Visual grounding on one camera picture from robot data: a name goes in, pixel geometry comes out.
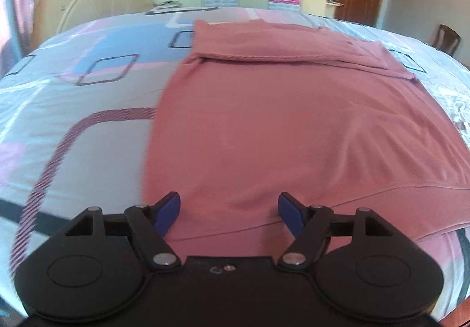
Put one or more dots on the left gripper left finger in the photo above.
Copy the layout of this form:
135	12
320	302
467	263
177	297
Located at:
148	225

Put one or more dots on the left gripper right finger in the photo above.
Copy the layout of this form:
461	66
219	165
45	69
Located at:
310	227

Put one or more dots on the pink knit shirt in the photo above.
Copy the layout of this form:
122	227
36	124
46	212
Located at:
257	109

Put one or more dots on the patterned bed sheet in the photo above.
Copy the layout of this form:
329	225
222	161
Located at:
76	113

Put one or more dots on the dark wooden chair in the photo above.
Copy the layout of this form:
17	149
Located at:
446	39

